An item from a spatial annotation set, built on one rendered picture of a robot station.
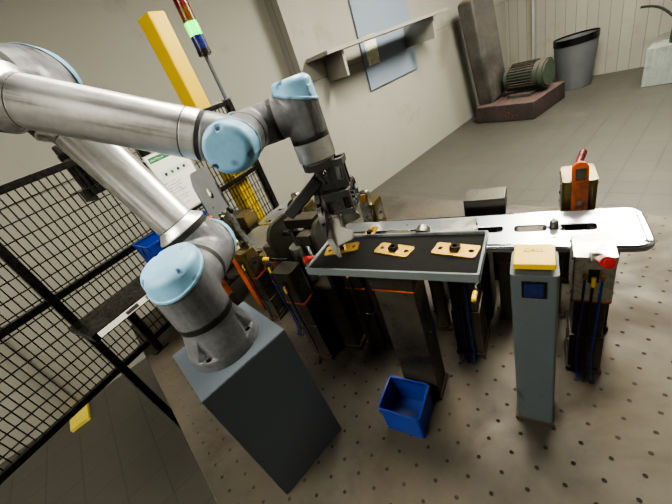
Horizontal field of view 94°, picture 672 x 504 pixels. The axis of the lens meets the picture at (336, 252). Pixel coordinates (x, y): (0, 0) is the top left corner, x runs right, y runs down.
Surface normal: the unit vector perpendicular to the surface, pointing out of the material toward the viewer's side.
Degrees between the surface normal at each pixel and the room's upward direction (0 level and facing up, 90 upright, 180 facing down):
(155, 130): 85
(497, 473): 0
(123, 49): 90
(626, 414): 0
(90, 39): 90
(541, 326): 90
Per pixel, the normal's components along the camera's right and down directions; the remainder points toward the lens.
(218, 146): 0.04, 0.51
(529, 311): -0.44, 0.58
